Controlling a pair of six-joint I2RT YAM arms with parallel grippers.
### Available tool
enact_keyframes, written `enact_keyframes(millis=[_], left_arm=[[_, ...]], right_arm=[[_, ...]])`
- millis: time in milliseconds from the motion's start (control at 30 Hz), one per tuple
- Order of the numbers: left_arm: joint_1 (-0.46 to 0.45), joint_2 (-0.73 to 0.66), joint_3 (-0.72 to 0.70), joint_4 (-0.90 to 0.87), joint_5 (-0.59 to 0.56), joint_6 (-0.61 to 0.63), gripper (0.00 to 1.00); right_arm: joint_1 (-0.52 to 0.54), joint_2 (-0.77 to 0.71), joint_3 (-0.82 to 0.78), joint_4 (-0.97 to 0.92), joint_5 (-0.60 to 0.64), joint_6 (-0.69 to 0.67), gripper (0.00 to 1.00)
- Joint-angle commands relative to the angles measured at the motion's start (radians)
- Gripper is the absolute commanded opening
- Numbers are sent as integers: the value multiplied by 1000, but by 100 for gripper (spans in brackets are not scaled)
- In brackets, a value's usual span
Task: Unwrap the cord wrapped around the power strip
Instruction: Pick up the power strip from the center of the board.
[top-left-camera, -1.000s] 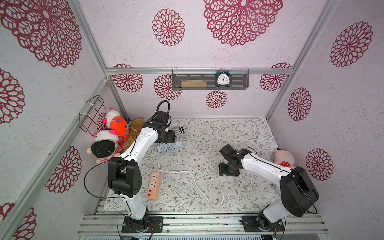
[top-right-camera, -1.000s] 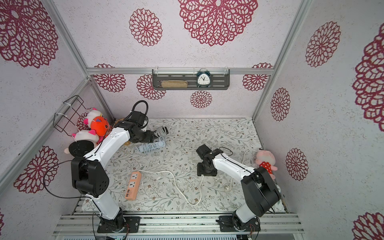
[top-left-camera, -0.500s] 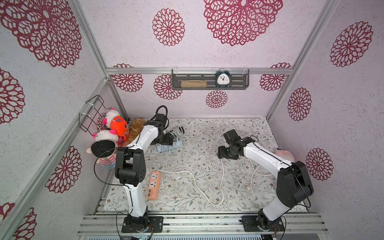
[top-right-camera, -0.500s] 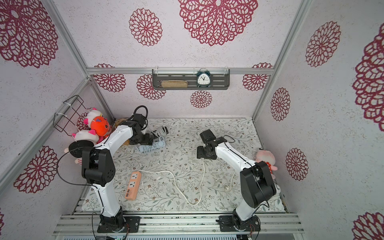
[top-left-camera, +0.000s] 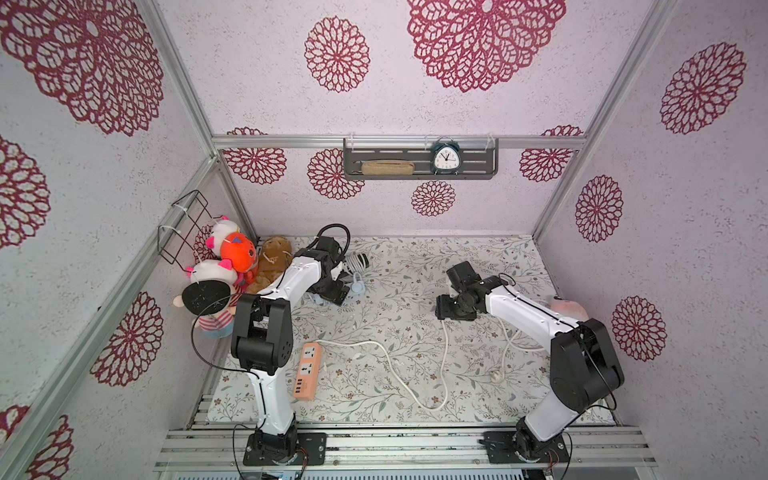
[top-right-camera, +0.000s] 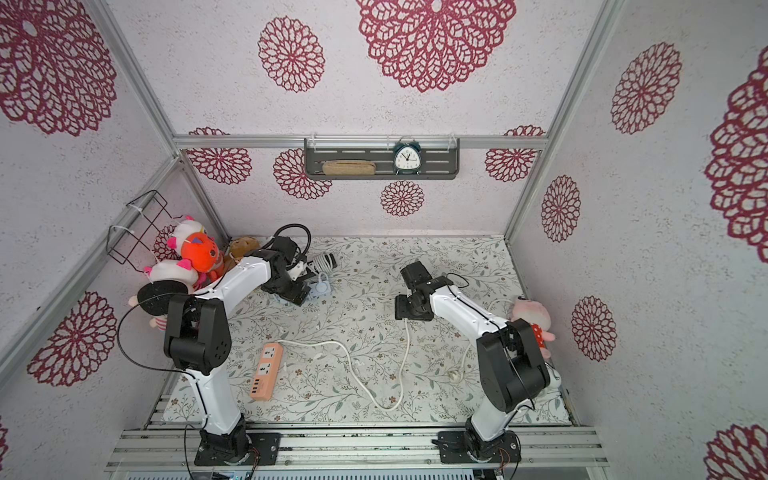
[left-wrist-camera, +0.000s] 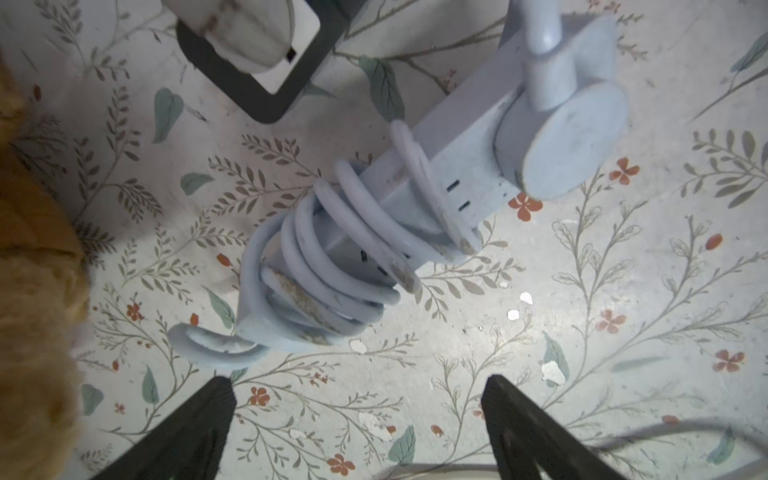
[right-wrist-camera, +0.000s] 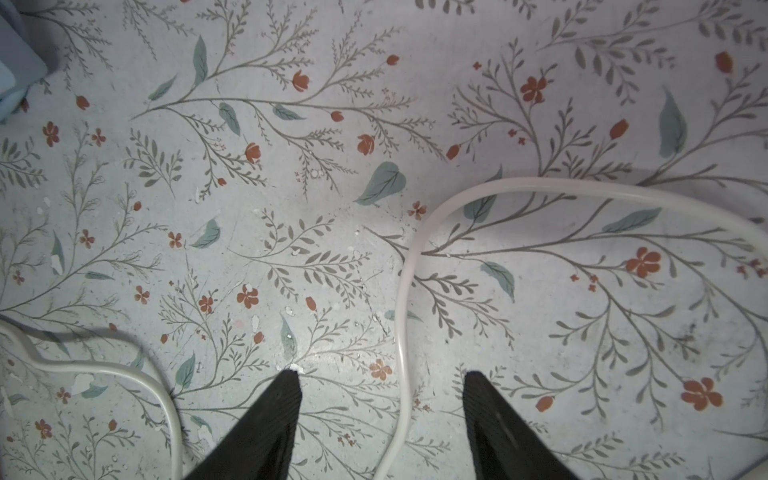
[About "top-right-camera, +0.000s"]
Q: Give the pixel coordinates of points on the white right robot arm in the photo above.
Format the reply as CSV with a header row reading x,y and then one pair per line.
x,y
512,369

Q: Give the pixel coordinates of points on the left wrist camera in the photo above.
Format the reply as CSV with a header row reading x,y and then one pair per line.
x,y
297,271

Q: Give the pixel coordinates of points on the light blue power strip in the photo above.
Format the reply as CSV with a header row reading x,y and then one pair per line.
x,y
321,287

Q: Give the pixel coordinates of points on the striped black white object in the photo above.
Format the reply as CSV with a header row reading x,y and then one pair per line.
x,y
324,263

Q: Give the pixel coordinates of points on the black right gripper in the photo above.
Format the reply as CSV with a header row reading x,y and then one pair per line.
x,y
411,307

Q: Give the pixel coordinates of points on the white pink plush toy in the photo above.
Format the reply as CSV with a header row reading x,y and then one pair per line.
x,y
183,230

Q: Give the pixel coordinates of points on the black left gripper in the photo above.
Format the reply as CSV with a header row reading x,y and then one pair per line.
x,y
294,294

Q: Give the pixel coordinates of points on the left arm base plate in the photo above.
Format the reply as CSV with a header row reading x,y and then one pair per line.
x,y
260,449

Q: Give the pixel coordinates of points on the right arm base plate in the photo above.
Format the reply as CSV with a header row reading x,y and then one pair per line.
x,y
467,447

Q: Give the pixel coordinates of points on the pink frog plush toy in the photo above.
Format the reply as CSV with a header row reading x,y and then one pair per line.
x,y
538,317

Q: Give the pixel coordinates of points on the black wire basket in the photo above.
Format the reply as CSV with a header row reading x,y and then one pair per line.
x,y
142,238

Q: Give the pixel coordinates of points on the orange power strip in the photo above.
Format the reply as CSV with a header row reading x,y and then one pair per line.
x,y
266,373

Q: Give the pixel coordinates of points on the tan pouch on shelf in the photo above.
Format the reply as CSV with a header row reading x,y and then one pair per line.
x,y
348,168

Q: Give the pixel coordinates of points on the teal alarm clock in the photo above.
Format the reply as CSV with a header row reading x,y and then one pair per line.
x,y
407,158

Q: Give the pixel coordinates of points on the brown teddy bear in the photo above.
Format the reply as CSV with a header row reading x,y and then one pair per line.
x,y
238,249

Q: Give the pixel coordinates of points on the black faced striped plush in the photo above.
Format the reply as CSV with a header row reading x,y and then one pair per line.
x,y
166,279

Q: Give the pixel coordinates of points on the white alarm clock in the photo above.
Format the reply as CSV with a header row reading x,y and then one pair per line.
x,y
555,378

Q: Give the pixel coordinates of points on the grey wall shelf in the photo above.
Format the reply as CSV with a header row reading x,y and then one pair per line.
x,y
441,159

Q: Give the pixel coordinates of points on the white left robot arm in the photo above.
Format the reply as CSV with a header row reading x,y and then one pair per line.
x,y
198,338

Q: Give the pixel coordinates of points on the orange plush toy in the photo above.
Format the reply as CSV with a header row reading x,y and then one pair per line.
x,y
204,255

